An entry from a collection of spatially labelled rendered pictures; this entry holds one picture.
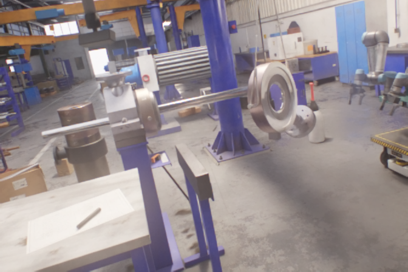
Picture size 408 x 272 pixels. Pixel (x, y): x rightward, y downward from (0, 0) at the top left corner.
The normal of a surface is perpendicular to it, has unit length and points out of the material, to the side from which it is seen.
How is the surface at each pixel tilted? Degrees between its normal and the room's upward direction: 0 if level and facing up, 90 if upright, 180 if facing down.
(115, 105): 45
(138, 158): 90
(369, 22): 90
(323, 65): 90
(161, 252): 90
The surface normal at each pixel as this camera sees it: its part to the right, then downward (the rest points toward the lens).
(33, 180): 0.58, 0.09
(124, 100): 0.08, -0.56
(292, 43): 0.26, 0.18
